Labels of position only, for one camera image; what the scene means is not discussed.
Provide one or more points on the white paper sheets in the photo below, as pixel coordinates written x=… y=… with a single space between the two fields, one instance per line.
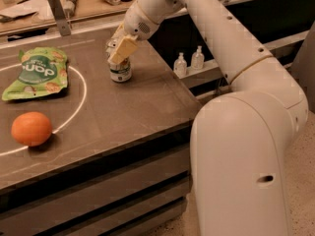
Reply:
x=39 y=7

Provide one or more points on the clear sanitizer bottle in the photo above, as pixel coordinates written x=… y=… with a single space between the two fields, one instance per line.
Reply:
x=180 y=65
x=197 y=60

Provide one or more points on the right clear sanitizer bottle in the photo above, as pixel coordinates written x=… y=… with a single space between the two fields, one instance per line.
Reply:
x=197 y=60

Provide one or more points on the grey drawer cabinet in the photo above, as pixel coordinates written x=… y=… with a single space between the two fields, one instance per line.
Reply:
x=94 y=187

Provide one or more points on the orange fruit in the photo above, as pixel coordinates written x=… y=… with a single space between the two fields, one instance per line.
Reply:
x=31 y=129

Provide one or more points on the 7up soda can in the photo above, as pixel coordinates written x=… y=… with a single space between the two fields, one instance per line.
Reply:
x=119 y=73

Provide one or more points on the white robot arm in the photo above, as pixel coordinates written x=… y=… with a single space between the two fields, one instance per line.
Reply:
x=238 y=139

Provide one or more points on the left clear sanitizer bottle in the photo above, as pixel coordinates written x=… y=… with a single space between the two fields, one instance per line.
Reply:
x=180 y=65

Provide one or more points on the green rice chip bag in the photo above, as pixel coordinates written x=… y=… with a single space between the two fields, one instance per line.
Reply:
x=44 y=72

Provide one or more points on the grey metal bracket left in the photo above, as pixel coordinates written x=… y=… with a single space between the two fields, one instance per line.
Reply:
x=59 y=17

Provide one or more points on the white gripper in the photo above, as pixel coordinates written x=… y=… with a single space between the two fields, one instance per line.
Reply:
x=140 y=23

